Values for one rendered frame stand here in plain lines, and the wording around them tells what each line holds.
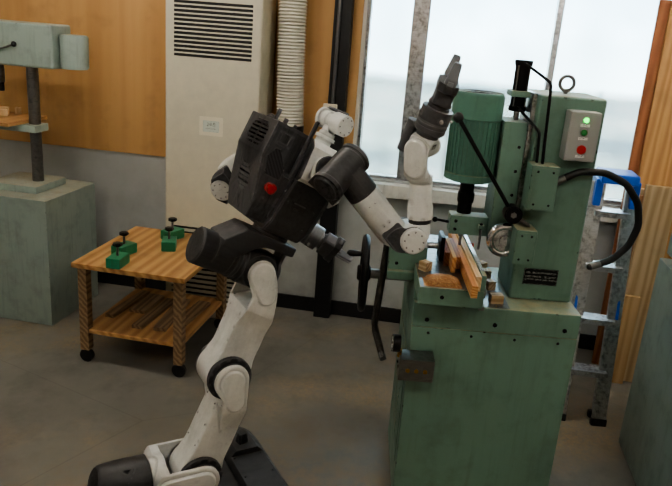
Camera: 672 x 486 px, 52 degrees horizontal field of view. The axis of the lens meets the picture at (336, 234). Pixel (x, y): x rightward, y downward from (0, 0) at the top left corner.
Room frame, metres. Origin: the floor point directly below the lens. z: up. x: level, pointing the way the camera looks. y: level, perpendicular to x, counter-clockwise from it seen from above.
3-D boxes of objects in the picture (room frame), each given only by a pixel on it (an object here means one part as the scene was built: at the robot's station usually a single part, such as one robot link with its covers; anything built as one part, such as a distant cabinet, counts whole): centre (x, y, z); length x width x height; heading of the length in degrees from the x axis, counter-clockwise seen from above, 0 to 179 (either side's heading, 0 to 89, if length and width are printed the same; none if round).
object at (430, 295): (2.36, -0.35, 0.87); 0.61 x 0.30 x 0.06; 179
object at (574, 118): (2.25, -0.77, 1.40); 0.10 x 0.06 x 0.16; 89
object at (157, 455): (1.87, 0.44, 0.28); 0.21 x 0.20 x 0.13; 119
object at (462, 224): (2.39, -0.47, 1.03); 0.14 x 0.07 x 0.09; 89
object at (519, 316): (2.39, -0.58, 0.76); 0.57 x 0.45 x 0.09; 89
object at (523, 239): (2.23, -0.64, 1.02); 0.09 x 0.07 x 0.12; 179
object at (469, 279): (2.31, -0.45, 0.92); 0.62 x 0.02 x 0.04; 179
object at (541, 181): (2.24, -0.67, 1.23); 0.09 x 0.08 x 0.15; 89
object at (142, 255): (3.26, 0.90, 0.32); 0.66 x 0.57 x 0.64; 170
